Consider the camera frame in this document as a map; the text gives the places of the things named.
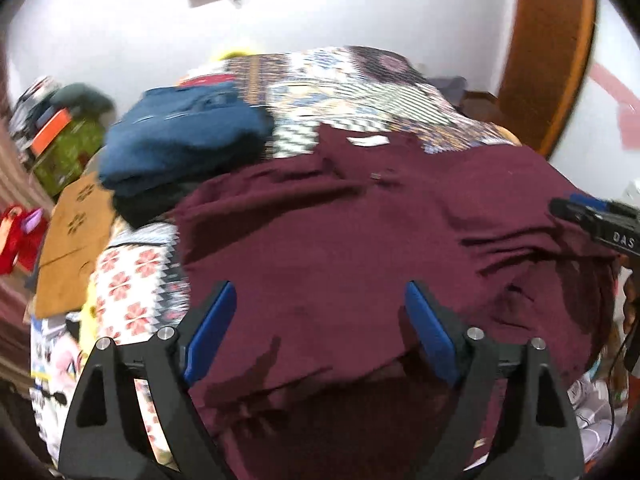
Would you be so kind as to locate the cartoon printed cloth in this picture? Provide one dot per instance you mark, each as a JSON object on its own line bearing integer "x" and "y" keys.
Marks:
{"x": 55, "y": 360}

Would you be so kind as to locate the pink heart wall sticker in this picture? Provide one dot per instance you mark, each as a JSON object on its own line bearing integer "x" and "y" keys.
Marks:
{"x": 625, "y": 110}

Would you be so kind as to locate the white grey printed cloth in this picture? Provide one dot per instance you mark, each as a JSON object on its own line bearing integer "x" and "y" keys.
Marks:
{"x": 595, "y": 425}

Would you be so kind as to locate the maroon button shirt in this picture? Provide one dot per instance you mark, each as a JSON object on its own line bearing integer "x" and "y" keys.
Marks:
{"x": 325, "y": 260}

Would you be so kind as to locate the orange box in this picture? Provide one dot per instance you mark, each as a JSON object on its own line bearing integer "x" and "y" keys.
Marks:
{"x": 50, "y": 132}

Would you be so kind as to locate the red plush toy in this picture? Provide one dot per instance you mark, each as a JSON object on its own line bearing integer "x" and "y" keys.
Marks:
{"x": 15, "y": 240}

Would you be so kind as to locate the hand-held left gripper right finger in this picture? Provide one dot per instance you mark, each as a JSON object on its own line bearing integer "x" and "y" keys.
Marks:
{"x": 430, "y": 330}

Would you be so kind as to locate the folded blue jeans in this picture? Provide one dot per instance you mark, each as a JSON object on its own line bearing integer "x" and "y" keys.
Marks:
{"x": 185, "y": 140}

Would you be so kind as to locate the person's right hand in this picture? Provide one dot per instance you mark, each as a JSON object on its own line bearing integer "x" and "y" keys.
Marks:
{"x": 632, "y": 305}

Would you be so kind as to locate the wooden door frame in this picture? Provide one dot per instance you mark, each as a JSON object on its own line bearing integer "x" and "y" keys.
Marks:
{"x": 550, "y": 60}

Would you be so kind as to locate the red floral bed sheet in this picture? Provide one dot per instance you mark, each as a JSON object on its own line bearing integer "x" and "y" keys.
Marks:
{"x": 135, "y": 285}

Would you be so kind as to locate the dark grey-green cushion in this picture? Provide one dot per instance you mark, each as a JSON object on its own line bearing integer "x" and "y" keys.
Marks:
{"x": 85, "y": 97}

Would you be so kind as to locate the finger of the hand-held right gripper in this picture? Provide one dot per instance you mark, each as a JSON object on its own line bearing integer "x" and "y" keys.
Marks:
{"x": 575, "y": 214}
{"x": 597, "y": 203}

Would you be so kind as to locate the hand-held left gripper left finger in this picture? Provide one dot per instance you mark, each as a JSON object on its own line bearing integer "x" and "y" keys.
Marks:
{"x": 212, "y": 330}

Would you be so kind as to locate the dark folded garment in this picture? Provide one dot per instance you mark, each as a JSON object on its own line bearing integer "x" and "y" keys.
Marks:
{"x": 145, "y": 207}

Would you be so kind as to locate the patchwork bedspread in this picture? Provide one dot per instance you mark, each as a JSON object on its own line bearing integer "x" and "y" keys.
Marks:
{"x": 350, "y": 90}

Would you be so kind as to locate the pile of clutter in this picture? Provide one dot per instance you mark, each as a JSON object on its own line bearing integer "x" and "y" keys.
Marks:
{"x": 32, "y": 100}

